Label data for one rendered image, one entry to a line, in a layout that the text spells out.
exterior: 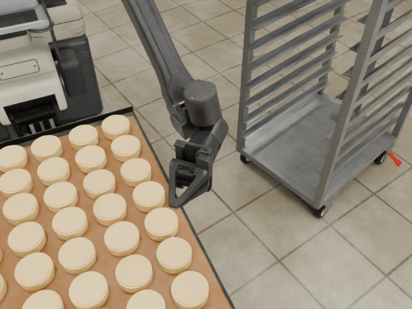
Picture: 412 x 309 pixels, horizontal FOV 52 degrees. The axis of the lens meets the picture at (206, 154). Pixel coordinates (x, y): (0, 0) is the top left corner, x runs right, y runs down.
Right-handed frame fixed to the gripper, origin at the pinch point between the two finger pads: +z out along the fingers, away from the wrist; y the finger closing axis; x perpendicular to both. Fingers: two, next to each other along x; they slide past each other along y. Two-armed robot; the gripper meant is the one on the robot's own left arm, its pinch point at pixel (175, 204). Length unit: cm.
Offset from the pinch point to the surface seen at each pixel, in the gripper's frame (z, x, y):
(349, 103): -78, -27, 34
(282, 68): -117, 1, 53
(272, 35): -110, 6, 34
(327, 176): -77, -27, 69
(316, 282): -50, -33, 101
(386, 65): -101, -36, 32
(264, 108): -110, 6, 71
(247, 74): -99, 12, 46
